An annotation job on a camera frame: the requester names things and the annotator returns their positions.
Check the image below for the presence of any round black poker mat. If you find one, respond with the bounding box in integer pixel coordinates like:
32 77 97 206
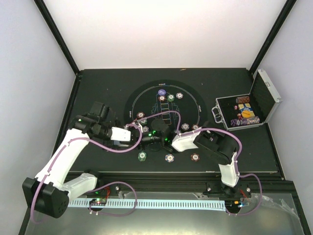
124 80 208 131

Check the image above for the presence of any purple round button chip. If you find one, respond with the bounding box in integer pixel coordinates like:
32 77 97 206
157 89 166 96

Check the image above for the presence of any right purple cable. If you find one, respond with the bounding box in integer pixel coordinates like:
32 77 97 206
133 110 263 216

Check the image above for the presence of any orange yellow card box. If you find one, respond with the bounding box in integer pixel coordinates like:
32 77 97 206
241 109 255 118

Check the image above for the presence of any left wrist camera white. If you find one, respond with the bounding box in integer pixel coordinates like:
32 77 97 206
111 127 132 141

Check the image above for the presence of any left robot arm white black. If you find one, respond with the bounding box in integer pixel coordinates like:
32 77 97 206
22 102 143 219

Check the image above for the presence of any brown poker chip stack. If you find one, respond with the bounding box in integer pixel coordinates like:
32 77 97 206
191 153 200 162

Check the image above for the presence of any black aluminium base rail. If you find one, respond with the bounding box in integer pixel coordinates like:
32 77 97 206
75 171 252 196

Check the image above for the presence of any red white chip top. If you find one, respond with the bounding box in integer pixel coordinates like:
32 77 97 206
158 95 165 101

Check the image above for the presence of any purple chip row in case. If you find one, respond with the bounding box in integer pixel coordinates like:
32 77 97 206
230 117 260 127

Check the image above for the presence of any aluminium poker case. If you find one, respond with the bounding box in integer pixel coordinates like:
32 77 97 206
211 69 282 131

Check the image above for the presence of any brown chip row in case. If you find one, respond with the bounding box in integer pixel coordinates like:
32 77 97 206
236 96 250 104

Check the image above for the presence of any green poker chip stack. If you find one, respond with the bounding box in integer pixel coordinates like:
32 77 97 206
137 151 147 162

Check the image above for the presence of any red white chip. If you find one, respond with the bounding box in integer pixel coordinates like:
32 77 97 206
192 124 199 130
136 112 144 119
158 95 165 101

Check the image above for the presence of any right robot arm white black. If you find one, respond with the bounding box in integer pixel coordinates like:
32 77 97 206
139 118 243 197

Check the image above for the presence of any blue card box in case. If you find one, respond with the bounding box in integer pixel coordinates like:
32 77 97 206
238 103 251 111

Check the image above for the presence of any white perforated strip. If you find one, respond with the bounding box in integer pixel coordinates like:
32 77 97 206
68 198 226 212

